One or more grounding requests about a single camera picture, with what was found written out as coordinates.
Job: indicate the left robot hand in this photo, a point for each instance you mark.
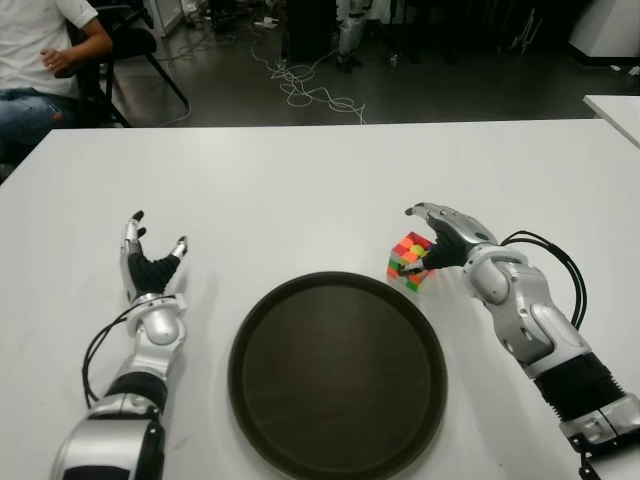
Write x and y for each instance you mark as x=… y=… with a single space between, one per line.
x=147 y=275

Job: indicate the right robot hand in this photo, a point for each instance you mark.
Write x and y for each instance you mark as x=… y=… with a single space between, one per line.
x=455 y=240

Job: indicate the multicolour Rubik's cube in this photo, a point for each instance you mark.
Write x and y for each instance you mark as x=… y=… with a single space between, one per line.
x=407 y=250

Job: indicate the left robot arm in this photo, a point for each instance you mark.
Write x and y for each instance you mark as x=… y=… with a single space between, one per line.
x=155 y=330

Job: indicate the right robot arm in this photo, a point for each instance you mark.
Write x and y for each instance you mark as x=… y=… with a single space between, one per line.
x=530 y=320

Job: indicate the dark round plate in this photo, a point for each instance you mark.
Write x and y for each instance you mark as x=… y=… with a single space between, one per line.
x=337 y=375

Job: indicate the white side table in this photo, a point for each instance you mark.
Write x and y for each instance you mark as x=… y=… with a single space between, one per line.
x=617 y=112

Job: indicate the silver humanoid robot legs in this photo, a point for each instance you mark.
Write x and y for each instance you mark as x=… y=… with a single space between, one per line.
x=350 y=35

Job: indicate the black office chair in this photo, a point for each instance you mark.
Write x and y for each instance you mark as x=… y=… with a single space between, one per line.
x=135 y=45

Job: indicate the small white floor object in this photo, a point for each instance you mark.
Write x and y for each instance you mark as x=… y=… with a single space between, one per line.
x=634 y=70

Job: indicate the black cabinet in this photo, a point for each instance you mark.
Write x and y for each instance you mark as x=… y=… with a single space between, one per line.
x=310 y=30

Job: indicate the seated person white shirt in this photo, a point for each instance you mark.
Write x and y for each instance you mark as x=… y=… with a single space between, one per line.
x=30 y=45

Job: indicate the white display cabinet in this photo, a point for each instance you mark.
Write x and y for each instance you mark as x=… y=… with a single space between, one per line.
x=167 y=15

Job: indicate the white power strip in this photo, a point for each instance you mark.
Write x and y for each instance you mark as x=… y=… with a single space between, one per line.
x=267 y=22

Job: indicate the white pedestal cabinet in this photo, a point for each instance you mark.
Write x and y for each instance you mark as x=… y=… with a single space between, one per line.
x=610 y=30

